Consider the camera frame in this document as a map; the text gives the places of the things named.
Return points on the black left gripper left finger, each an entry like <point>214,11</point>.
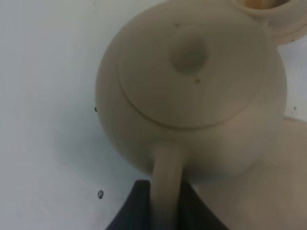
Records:
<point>135,213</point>

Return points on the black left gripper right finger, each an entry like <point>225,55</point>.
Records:
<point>193,214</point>

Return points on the beige teapot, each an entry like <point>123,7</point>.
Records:
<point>190,90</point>

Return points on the beige teapot saucer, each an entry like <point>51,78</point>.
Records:
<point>272,194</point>

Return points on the near beige cup saucer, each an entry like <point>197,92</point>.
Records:
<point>289,33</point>

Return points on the near beige teacup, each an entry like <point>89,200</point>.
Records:
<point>282,14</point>

